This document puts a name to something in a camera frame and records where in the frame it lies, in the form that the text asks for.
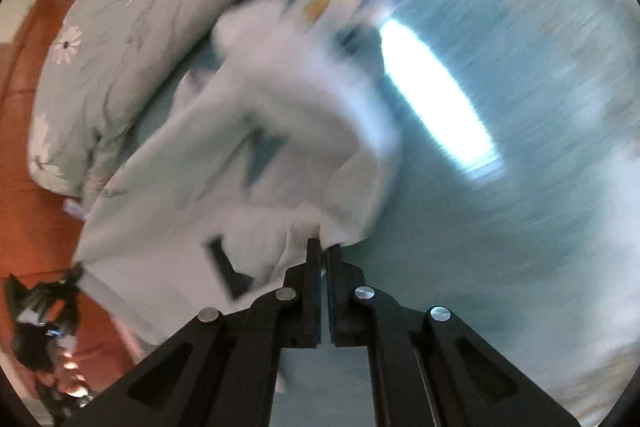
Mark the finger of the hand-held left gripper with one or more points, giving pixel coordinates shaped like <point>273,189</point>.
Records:
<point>47,289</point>

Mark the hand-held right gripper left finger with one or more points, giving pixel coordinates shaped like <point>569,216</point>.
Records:
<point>314,287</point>

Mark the white printed shirt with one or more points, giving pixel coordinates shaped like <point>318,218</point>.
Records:
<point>210,187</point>

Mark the orange leather headboard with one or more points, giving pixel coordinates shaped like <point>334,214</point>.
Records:
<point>35,232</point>

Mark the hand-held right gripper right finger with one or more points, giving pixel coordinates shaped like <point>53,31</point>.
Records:
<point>334,292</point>

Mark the grey-green daisy print pillow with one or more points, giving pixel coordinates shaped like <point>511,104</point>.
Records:
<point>150,17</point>

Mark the teal patterned blanket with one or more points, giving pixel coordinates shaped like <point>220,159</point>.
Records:
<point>500,232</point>

